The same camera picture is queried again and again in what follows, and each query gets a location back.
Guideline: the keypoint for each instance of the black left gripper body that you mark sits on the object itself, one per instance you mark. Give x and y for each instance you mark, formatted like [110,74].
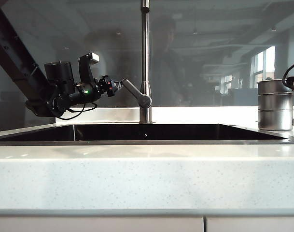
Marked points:
[96,90]

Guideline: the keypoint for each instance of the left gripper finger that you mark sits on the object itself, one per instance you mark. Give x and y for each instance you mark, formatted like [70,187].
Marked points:
[119,82]
[116,88]

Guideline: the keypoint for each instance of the ribbed steel mug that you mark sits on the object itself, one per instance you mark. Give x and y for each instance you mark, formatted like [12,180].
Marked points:
[274,108]

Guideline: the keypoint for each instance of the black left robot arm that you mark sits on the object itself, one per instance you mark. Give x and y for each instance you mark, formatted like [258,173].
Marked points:
[14,58]

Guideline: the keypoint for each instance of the steel faucet pipe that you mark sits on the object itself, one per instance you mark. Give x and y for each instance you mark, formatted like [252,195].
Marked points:
[144,48]

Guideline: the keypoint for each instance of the black sink basin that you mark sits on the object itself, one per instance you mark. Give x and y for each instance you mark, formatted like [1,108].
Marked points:
[161,133]

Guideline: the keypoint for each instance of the white counter upstand ledge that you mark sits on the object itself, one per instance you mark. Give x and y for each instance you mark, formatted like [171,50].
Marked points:
[197,113]

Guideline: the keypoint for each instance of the wide grey cabinet front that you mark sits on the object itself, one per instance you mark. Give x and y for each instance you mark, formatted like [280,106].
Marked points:
[88,224]

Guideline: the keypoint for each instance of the narrow grey cabinet front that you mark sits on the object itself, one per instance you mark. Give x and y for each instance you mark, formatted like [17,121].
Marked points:
[253,224]

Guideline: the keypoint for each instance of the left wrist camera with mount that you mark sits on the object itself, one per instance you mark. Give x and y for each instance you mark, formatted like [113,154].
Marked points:
[87,67]

